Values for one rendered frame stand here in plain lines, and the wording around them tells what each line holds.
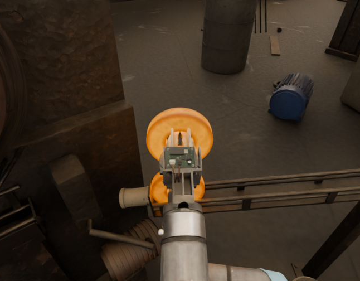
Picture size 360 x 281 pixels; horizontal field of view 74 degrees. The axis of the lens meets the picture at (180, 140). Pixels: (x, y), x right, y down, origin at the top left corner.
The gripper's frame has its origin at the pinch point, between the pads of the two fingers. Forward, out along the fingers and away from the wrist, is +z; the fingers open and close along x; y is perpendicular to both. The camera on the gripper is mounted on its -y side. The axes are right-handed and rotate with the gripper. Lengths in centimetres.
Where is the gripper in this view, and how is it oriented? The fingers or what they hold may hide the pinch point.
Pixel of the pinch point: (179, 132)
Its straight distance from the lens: 55.5
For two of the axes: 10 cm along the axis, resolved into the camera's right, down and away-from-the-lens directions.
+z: -0.3, -8.2, 5.7
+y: 0.2, -5.7, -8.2
